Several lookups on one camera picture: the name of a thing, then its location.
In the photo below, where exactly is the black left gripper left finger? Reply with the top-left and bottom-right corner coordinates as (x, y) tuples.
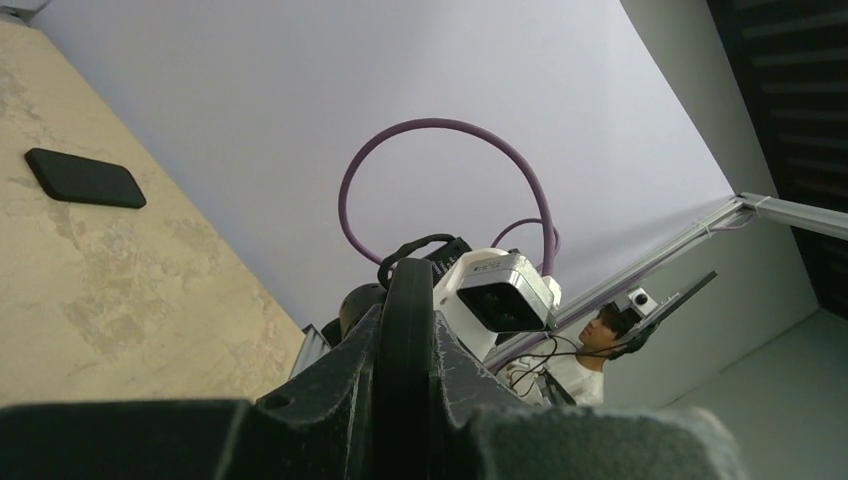
(1, 400), (249, 479)

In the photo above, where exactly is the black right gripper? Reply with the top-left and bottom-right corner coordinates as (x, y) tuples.
(377, 233), (531, 480)

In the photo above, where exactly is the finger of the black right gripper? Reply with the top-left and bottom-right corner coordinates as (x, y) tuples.
(218, 306), (381, 479)

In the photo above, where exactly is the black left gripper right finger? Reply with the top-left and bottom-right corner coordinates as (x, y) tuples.
(463, 407), (749, 479)

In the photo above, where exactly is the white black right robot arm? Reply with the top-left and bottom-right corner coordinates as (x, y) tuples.
(219, 259), (520, 479)

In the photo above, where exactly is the person in white shirt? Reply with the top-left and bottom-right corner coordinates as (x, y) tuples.
(503, 303), (647, 407)

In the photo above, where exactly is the aluminium frame rail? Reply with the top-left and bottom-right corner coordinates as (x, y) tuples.
(288, 192), (848, 379)

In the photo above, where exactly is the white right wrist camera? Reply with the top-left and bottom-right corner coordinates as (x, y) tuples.
(433, 248), (561, 361)

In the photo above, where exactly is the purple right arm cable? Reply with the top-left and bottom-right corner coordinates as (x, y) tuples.
(337, 117), (562, 276)

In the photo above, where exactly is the overhead camera on mount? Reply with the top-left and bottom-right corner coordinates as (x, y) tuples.
(612, 271), (717, 355)

